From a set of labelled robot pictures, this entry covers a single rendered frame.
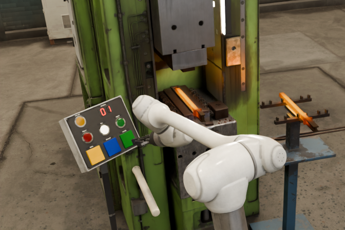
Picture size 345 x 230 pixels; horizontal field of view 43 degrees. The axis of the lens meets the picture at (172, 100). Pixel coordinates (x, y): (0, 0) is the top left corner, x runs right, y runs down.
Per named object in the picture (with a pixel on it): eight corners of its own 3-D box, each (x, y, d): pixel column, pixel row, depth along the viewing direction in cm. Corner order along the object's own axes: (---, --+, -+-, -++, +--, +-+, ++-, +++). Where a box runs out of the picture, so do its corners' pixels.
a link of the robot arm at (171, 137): (181, 133, 196) (160, 115, 191) (203, 130, 184) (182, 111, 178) (171, 153, 191) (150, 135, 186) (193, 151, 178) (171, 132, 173)
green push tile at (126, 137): (137, 143, 225) (131, 129, 224) (125, 148, 220) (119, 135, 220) (135, 143, 226) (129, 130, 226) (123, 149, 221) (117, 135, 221)
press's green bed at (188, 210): (238, 242, 290) (237, 184, 270) (186, 257, 280) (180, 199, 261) (207, 195, 338) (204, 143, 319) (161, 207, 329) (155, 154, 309)
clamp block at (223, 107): (229, 117, 256) (228, 107, 253) (215, 120, 254) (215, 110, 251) (221, 109, 266) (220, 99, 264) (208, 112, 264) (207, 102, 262)
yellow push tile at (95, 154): (105, 158, 212) (98, 144, 213) (92, 165, 208) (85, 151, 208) (103, 159, 214) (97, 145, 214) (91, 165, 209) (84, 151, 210)
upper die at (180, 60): (207, 64, 238) (206, 48, 234) (172, 71, 233) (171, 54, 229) (182, 44, 275) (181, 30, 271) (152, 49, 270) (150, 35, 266)
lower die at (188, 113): (210, 121, 253) (209, 108, 249) (177, 129, 248) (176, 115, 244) (186, 95, 290) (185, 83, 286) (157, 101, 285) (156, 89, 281)
